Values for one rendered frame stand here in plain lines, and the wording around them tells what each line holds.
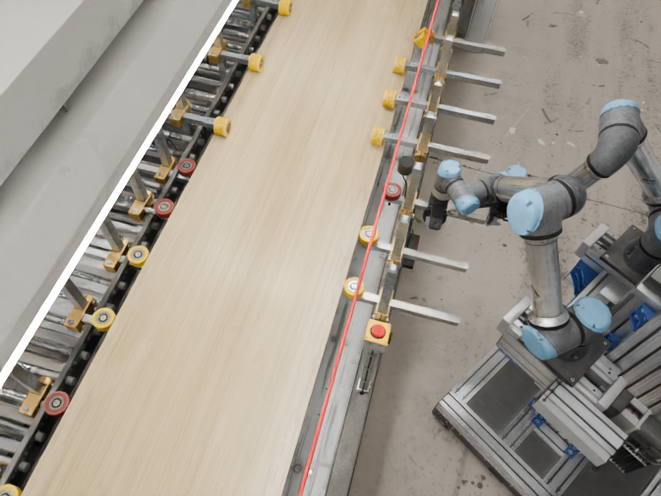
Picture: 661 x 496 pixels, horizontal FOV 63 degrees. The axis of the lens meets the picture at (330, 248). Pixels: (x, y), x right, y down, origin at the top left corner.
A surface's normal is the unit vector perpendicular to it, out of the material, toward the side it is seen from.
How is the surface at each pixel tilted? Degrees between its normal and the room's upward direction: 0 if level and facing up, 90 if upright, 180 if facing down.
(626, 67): 0
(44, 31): 0
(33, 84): 90
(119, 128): 61
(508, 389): 0
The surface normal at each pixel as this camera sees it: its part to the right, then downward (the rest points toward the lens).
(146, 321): 0.04, -0.53
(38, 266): 0.86, -0.05
